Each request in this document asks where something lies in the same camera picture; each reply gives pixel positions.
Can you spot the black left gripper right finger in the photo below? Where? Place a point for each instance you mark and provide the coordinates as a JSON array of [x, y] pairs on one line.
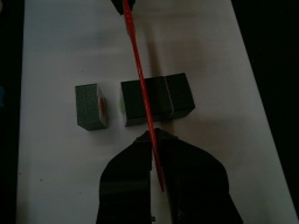
[[198, 183]]

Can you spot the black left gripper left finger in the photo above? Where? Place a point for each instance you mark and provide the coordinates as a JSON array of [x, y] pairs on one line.
[[125, 180]]

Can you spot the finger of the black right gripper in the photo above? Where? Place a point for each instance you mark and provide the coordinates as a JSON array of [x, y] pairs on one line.
[[119, 6]]

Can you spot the red toy knife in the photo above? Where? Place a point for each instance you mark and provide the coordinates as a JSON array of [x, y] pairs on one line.
[[145, 96]]

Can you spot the dark green toy sushi piece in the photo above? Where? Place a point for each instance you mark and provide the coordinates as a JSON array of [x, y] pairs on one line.
[[181, 93], [90, 106], [159, 97], [133, 102]]

